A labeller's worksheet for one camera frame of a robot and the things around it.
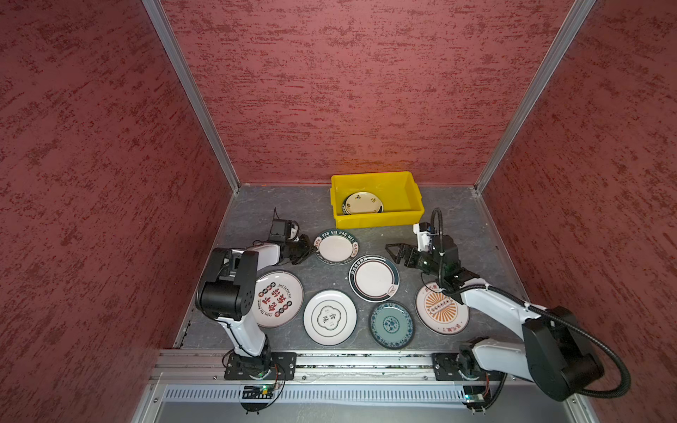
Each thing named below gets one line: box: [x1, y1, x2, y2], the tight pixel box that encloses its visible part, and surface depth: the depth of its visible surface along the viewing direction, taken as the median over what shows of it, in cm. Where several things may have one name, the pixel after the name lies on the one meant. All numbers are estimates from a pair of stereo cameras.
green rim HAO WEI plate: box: [313, 229, 360, 266], surface depth 102 cm
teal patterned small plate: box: [369, 301, 416, 350], surface depth 83 cm
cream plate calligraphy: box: [342, 191, 385, 216], surface depth 115 cm
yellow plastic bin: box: [329, 170, 426, 230], surface depth 116 cm
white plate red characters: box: [253, 270, 305, 329], surface depth 88 cm
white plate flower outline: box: [303, 289, 358, 347], surface depth 85 cm
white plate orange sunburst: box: [415, 282, 470, 336], surface depth 85 cm
